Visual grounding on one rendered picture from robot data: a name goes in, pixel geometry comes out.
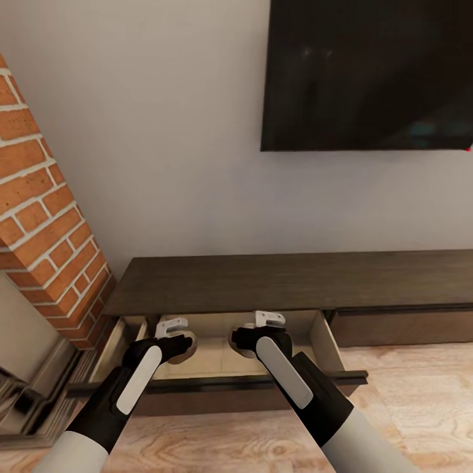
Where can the wood fireplace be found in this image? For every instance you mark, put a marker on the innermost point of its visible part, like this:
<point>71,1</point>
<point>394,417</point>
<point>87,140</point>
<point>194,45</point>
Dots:
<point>36,362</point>

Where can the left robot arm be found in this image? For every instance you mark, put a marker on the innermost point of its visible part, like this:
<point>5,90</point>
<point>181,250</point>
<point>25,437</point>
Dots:
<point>87,442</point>

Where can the cabinet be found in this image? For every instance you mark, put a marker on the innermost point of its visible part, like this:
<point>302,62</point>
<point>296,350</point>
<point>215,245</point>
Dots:
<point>328,300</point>

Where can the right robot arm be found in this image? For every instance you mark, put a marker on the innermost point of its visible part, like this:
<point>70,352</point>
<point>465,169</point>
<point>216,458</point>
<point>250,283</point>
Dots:
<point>349,441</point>

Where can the pillar candle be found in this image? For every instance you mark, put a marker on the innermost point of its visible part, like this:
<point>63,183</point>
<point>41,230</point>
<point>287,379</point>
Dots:
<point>244,352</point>
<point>190,351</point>

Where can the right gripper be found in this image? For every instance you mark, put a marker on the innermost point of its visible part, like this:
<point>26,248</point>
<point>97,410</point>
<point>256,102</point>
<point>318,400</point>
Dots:
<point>243,337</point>

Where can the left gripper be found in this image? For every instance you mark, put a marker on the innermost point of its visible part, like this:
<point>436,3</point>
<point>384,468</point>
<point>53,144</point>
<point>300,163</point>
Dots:
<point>177,345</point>

